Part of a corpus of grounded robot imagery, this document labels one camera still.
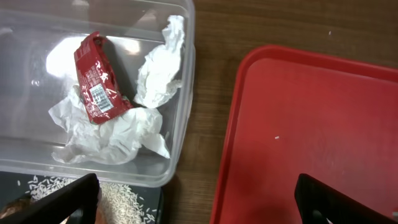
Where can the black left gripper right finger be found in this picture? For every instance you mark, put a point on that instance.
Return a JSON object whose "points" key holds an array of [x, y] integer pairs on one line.
{"points": [[319, 203]]}

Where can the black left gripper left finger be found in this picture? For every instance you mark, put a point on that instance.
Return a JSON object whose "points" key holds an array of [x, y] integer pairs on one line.
{"points": [[82, 194]]}

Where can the white tissue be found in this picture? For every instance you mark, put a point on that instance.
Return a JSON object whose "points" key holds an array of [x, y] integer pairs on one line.
{"points": [[118, 140]]}

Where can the red snack wrapper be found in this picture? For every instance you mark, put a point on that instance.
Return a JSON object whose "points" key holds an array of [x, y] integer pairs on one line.
{"points": [[97, 81]]}

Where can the black waste tray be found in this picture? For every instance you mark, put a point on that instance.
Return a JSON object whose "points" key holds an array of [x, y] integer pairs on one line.
{"points": [[14, 185]]}

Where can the white rice pile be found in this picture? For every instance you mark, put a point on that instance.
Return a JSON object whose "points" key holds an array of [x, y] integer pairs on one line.
{"points": [[119, 203]]}

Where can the brown food scrap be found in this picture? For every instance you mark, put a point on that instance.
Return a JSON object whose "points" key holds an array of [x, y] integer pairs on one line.
{"points": [[15, 206]]}

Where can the red plastic tray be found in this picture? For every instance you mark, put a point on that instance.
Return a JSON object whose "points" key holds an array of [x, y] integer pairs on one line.
{"points": [[299, 112]]}

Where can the clear plastic bin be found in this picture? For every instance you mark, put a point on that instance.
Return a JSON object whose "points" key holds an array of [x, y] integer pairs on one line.
{"points": [[38, 40]]}

